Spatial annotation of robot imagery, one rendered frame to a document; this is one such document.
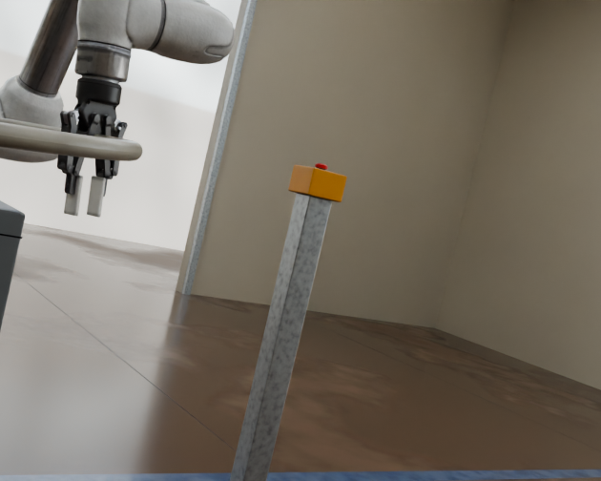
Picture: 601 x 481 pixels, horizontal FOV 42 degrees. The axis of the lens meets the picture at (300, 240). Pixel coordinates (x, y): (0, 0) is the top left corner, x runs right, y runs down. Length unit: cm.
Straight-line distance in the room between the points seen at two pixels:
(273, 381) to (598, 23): 640
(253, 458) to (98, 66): 137
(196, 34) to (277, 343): 111
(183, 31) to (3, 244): 78
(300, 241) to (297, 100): 494
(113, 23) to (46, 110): 72
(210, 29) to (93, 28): 21
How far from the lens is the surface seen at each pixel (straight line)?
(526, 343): 784
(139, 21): 139
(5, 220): 195
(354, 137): 752
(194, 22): 143
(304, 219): 224
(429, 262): 838
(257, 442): 235
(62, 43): 201
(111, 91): 138
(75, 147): 105
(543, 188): 798
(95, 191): 142
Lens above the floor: 97
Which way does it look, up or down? 3 degrees down
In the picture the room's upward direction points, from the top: 13 degrees clockwise
